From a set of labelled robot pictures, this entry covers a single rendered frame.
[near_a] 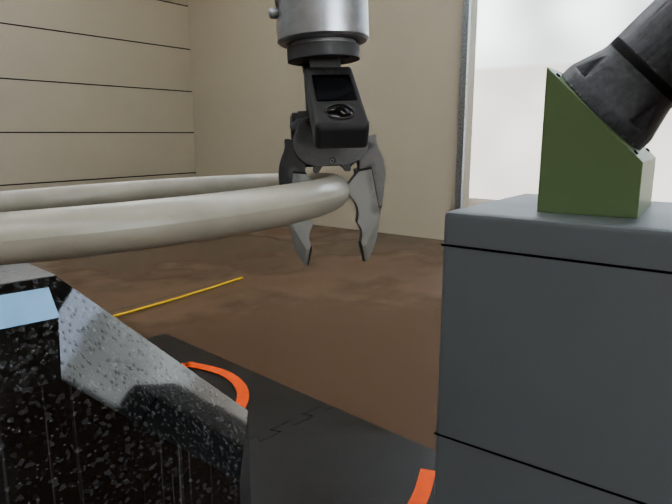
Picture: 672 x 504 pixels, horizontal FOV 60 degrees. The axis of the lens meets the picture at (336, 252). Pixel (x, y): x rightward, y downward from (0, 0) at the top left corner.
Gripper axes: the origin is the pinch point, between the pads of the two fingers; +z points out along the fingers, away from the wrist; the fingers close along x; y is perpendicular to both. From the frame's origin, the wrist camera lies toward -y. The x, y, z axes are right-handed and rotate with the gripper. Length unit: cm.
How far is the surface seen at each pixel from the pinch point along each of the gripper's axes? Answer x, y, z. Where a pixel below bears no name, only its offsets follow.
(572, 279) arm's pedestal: -39.6, 27.1, 11.4
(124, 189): 25.0, 21.9, -6.5
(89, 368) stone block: 25.9, 3.0, 10.9
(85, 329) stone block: 26.8, 6.0, 7.5
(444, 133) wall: -154, 470, -24
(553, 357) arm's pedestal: -38, 29, 25
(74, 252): 17.3, -23.0, -4.8
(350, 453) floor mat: -13, 109, 81
